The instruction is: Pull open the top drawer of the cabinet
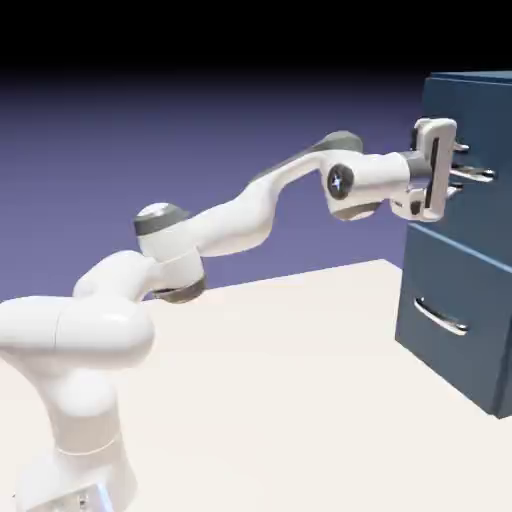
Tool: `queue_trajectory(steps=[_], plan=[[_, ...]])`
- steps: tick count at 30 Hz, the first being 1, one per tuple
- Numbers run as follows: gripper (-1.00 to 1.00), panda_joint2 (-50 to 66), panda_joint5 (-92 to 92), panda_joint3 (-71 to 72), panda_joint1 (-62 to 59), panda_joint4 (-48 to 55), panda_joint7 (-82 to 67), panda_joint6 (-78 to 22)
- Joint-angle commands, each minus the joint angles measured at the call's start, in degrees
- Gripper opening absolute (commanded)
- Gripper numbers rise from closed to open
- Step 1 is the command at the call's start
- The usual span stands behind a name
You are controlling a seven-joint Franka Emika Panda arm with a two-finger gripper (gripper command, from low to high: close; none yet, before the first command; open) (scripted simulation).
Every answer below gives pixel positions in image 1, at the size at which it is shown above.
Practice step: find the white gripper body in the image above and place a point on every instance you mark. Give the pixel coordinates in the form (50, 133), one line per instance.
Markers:
(442, 168)

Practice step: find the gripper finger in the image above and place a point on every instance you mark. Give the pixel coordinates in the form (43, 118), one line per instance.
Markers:
(454, 190)
(460, 147)

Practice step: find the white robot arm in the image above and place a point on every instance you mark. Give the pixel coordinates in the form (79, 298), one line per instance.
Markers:
(240, 216)

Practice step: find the blue drawer front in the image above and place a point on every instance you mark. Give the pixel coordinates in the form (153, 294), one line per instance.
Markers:
(480, 120)
(448, 280)

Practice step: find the blue cabinet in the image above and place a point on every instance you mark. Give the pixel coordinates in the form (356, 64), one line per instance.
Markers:
(472, 280)

